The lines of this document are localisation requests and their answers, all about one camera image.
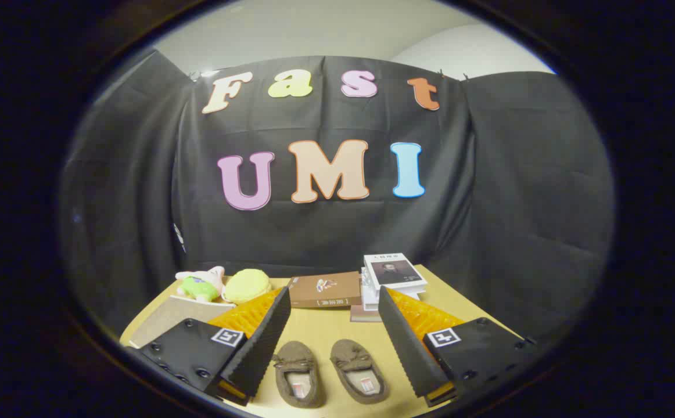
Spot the black backdrop cloth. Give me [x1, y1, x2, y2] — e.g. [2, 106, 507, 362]
[59, 49, 615, 344]

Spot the thin brown book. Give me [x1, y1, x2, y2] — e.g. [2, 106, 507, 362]
[350, 305, 383, 323]

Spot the white book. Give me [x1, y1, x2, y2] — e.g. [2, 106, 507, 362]
[362, 287, 421, 312]
[361, 267, 425, 298]

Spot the green and pink plush toy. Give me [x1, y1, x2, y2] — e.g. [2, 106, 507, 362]
[175, 266, 226, 303]

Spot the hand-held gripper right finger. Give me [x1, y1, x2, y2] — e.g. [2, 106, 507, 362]
[377, 286, 539, 407]

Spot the yellow plush toy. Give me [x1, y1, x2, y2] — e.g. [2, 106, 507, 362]
[222, 268, 272, 304]

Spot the portrait cover book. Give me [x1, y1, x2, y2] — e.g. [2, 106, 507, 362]
[364, 253, 428, 291]

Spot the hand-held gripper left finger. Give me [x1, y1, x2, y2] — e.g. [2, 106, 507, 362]
[134, 286, 292, 407]

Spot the beige fabric storage box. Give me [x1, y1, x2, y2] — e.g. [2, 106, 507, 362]
[128, 295, 236, 349]

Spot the brown hardcover book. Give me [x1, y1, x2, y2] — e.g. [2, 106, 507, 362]
[288, 271, 364, 309]

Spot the brown moccasin shoe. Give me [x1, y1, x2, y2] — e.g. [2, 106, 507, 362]
[330, 339, 389, 405]
[272, 340, 324, 408]

